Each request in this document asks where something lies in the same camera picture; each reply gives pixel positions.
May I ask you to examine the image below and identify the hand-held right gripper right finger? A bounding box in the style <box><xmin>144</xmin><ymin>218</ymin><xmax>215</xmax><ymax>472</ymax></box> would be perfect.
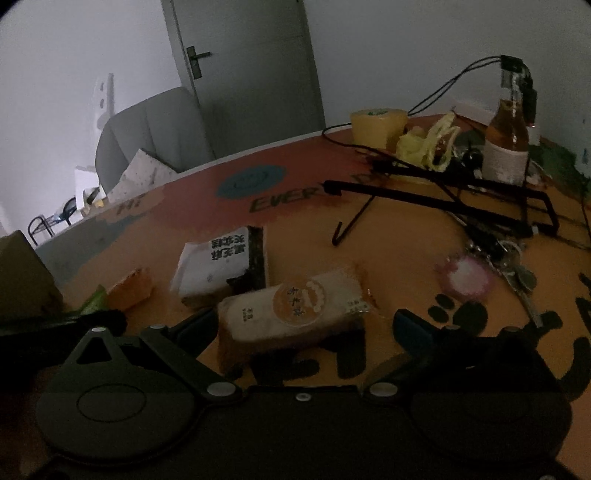
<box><xmin>364</xmin><ymin>311</ymin><xmax>551</xmax><ymax>406</ymax></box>

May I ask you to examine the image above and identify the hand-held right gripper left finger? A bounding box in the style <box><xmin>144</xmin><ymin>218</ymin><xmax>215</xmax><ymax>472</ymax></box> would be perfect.
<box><xmin>62</xmin><ymin>307</ymin><xmax>244</xmax><ymax>408</ymax></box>

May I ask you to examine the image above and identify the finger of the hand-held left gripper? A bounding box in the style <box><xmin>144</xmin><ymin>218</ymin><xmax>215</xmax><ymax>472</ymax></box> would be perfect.
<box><xmin>0</xmin><ymin>308</ymin><xmax>129</xmax><ymax>352</ymax></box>

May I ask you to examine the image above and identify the brown cardboard box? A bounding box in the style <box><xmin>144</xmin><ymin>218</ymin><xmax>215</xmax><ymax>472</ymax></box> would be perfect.
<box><xmin>0</xmin><ymin>230</ymin><xmax>66</xmax><ymax>320</ymax></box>

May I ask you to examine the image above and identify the bread packet with orange label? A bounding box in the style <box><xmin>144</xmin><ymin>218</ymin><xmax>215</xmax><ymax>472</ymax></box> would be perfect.
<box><xmin>216</xmin><ymin>269</ymin><xmax>380</xmax><ymax>376</ymax></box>

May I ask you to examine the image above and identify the small green snack packet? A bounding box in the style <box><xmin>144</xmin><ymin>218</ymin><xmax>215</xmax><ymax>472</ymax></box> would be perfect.
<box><xmin>80</xmin><ymin>285</ymin><xmax>110</xmax><ymax>315</ymax></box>

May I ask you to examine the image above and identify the small orange snack packet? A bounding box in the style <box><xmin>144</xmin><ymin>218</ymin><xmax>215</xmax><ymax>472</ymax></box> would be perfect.
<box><xmin>105</xmin><ymin>267</ymin><xmax>156</xmax><ymax>311</ymax></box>

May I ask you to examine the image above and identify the black and white snack packet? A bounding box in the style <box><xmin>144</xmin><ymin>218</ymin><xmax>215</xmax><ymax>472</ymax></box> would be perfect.
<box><xmin>170</xmin><ymin>224</ymin><xmax>269</xmax><ymax>308</ymax></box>

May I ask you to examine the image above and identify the bunch of keys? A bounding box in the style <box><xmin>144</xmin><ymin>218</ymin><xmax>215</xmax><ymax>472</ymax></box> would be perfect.
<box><xmin>465</xmin><ymin>225</ymin><xmax>544</xmax><ymax>329</ymax></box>

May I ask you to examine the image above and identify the white box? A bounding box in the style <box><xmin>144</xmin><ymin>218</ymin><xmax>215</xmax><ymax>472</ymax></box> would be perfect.
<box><xmin>73</xmin><ymin>167</ymin><xmax>101</xmax><ymax>219</ymax></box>

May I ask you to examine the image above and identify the black metal folding stand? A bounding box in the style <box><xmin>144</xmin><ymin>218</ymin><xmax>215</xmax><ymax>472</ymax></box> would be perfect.
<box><xmin>323</xmin><ymin>158</ymin><xmax>560</xmax><ymax>247</ymax></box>

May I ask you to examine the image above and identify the white patterned paper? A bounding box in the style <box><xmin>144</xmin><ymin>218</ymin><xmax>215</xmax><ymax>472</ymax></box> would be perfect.
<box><xmin>105</xmin><ymin>148</ymin><xmax>179</xmax><ymax>205</ymax></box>

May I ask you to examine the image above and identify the yellow plastic bag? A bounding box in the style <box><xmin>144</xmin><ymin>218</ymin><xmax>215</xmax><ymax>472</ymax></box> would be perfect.
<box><xmin>396</xmin><ymin>112</ymin><xmax>463</xmax><ymax>172</ymax></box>

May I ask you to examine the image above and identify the grey chair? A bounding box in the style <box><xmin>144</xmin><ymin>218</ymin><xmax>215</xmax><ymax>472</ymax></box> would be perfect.
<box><xmin>94</xmin><ymin>87</ymin><xmax>216</xmax><ymax>195</ymax></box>

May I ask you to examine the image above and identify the yellow tape roll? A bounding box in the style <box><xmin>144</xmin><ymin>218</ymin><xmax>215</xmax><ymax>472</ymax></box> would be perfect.
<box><xmin>349</xmin><ymin>107</ymin><xmax>410</xmax><ymax>151</ymax></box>

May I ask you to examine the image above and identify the brown glass bottle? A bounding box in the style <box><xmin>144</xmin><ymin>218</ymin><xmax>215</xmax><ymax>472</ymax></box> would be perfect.
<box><xmin>481</xmin><ymin>55</ymin><xmax>530</xmax><ymax>186</ymax></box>

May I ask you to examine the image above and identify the black charger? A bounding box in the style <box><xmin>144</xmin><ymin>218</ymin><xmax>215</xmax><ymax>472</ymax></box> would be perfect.
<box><xmin>521</xmin><ymin>75</ymin><xmax>539</xmax><ymax>128</ymax></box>

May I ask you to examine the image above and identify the grey door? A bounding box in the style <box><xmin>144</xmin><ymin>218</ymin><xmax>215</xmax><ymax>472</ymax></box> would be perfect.
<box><xmin>161</xmin><ymin>0</ymin><xmax>327</xmax><ymax>163</ymax></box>

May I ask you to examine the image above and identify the pink round keychain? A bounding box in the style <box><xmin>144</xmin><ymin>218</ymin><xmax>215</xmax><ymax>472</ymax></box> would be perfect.
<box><xmin>433</xmin><ymin>253</ymin><xmax>496</xmax><ymax>304</ymax></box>

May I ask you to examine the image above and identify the white wall rack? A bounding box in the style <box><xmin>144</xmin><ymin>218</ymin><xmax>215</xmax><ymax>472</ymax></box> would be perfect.
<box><xmin>93</xmin><ymin>73</ymin><xmax>116</xmax><ymax>131</ymax></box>

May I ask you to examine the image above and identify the black cable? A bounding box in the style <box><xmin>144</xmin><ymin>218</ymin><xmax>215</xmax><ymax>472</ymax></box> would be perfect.
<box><xmin>320</xmin><ymin>55</ymin><xmax>505</xmax><ymax>149</ymax></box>

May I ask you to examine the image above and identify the metal door handle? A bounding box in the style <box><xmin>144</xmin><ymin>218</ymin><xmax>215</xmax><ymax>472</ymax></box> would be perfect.
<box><xmin>185</xmin><ymin>45</ymin><xmax>213</xmax><ymax>79</ymax></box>

